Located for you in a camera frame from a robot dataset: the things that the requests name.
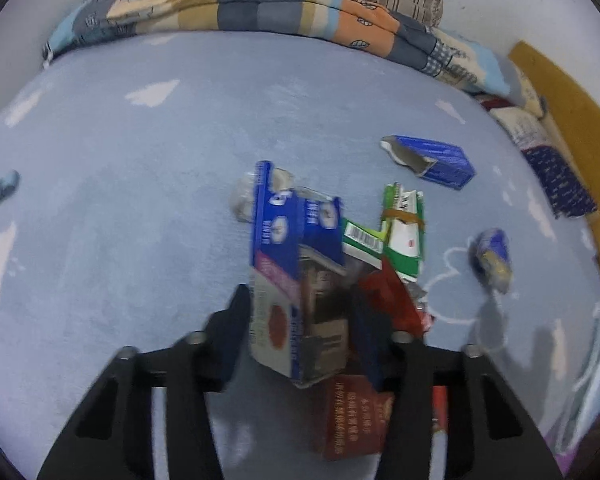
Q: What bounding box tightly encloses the flat blue box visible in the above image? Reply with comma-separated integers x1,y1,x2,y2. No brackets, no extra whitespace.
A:
380,135,477,191

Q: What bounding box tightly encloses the navy star-print pillow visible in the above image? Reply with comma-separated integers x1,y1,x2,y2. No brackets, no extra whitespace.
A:
522,145,598,221

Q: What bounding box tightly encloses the small green barcode box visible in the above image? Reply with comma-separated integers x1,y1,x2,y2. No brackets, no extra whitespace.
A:
341,217,387,271

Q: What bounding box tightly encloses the crumpled small blue packet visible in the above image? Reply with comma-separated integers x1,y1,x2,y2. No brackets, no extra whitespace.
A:
472,228,513,293

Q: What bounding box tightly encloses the crumpled red wrapper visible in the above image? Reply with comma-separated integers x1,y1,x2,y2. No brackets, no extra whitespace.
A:
357,257,433,338

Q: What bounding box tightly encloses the dark red box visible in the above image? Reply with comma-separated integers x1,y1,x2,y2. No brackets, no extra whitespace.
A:
312,374,451,461

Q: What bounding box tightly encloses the green carton with rubber band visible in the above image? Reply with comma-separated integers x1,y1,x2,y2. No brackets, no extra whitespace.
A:
380,182,427,286

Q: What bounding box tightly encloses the blue cloud-print bed sheet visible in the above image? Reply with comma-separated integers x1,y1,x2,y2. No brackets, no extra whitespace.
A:
0,30,600,480

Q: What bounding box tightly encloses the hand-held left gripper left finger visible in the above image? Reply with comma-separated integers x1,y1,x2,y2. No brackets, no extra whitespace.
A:
37,284,252,480

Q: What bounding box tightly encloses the white patterned pillow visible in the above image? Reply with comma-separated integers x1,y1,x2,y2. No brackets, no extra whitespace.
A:
490,77,551,148

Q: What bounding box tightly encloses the small black device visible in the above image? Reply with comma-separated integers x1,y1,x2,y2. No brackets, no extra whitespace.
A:
0,170,21,209

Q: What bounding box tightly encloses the crumpled clear plastic cup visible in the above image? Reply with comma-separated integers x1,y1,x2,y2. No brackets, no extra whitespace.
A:
229,167,297,226

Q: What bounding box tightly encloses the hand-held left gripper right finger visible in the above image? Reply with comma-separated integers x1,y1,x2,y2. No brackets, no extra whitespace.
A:
350,287,563,480

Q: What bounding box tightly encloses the light blue cloth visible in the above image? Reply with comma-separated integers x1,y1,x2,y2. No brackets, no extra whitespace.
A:
555,300,600,451

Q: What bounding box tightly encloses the patchwork quilt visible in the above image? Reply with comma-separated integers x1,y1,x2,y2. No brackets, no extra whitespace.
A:
42,0,513,98

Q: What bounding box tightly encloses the wooden headboard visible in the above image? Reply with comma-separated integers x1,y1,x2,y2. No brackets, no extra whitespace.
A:
509,41,600,281

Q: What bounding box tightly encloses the blue and white carton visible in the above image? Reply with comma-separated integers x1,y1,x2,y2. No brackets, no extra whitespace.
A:
247,160,353,388

